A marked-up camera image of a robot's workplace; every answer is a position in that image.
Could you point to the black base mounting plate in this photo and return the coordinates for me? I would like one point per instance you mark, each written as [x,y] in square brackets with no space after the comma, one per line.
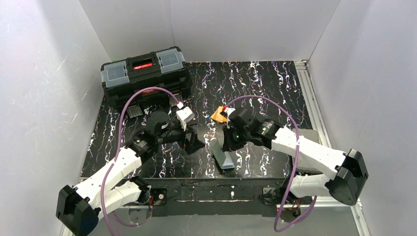
[211,196]

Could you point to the aluminium frame rail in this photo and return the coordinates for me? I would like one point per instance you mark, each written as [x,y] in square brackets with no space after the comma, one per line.
[311,102]

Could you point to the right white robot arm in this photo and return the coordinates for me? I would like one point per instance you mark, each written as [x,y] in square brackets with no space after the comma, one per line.
[342,174]

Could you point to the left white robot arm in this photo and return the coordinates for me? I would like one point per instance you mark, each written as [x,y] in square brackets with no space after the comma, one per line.
[82,206]

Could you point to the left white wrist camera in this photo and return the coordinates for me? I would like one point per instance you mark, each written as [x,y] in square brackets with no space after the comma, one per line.
[185,115]

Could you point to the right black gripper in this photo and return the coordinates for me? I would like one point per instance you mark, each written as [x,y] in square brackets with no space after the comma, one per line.
[230,141]

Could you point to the black toolbox with grey lids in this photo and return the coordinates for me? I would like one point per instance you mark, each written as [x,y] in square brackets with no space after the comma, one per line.
[165,68]

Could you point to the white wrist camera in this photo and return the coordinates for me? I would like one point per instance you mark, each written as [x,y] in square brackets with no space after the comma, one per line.
[185,115]
[226,112]

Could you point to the mint green card holder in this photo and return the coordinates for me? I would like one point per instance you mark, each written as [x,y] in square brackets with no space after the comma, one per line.
[222,158]

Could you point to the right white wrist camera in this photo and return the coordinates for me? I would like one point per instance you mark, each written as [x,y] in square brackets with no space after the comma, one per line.
[226,112]

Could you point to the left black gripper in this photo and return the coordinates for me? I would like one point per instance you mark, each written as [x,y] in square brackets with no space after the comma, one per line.
[187,140]

